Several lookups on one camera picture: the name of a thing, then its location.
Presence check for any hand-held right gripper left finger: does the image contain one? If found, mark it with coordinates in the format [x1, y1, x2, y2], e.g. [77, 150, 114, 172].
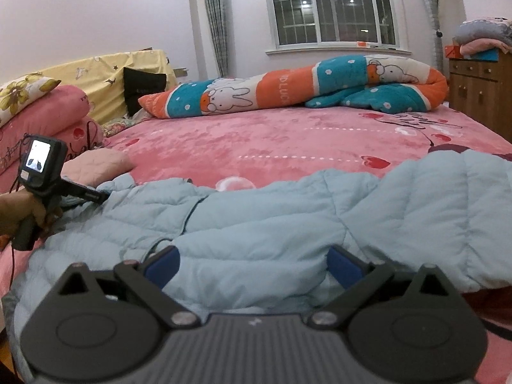
[58, 245, 203, 326]

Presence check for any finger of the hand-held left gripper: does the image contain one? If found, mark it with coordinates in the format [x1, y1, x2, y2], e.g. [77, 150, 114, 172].
[60, 176, 112, 204]

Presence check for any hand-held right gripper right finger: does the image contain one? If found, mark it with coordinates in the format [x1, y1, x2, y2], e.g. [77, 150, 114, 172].
[310, 245, 459, 326]

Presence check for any light blue down jacket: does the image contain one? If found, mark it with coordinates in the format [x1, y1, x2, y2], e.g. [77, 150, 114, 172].
[2, 150, 512, 384]

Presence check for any person's left hand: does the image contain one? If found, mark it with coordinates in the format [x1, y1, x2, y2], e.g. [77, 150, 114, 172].
[0, 189, 62, 237]

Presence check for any pink heart print pillow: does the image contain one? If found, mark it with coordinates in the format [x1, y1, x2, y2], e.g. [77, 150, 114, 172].
[0, 116, 105, 193]

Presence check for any yellow floral pillow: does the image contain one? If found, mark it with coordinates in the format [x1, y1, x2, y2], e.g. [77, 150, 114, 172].
[0, 71, 62, 129]

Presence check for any floral patterned cloth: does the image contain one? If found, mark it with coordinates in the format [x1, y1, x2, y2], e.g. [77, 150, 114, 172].
[101, 117, 139, 139]

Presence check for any yellow star print cloth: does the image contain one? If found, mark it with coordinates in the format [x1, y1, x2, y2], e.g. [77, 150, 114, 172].
[42, 49, 179, 126]

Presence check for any black cushion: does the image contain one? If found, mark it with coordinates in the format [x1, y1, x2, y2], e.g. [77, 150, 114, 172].
[123, 67, 167, 118]

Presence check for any pink heart print bed blanket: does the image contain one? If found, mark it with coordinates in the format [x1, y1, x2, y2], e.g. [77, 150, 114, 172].
[0, 104, 512, 384]

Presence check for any dark red down jacket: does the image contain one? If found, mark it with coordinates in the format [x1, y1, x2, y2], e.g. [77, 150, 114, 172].
[427, 143, 470, 155]

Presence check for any rabbit print rolled quilt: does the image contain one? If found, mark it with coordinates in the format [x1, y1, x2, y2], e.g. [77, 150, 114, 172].
[138, 53, 449, 120]

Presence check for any grey checked curtain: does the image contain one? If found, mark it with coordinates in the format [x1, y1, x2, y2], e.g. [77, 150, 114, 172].
[200, 0, 233, 78]
[412, 0, 444, 73]

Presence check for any wooden cabinet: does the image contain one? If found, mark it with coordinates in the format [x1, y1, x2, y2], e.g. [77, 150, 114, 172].
[448, 50, 512, 145]

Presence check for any teal folded cloth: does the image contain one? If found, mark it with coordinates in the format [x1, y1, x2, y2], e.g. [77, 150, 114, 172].
[464, 48, 500, 61]

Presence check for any pink folded blanket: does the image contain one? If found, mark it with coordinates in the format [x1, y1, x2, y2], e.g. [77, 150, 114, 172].
[460, 39, 505, 56]

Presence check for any barred window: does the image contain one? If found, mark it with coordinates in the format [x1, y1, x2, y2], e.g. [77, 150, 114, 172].
[262, 0, 412, 56]

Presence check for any grey folded blanket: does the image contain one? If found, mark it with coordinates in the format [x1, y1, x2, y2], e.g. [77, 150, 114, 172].
[453, 17, 512, 53]

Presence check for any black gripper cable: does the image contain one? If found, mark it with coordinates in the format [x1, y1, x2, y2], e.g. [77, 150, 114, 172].
[484, 320, 512, 340]
[7, 133, 35, 292]

